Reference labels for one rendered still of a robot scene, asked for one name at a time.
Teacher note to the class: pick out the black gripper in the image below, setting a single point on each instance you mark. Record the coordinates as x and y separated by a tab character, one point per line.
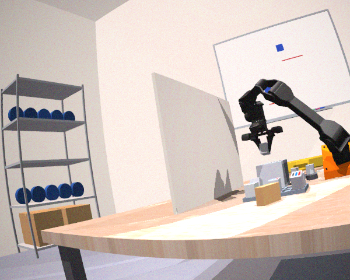
270	134

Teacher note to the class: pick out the dark grey short cylinder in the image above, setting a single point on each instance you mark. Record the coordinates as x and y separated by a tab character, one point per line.
311	176

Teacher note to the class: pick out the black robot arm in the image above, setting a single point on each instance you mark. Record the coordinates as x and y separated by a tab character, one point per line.
331	133

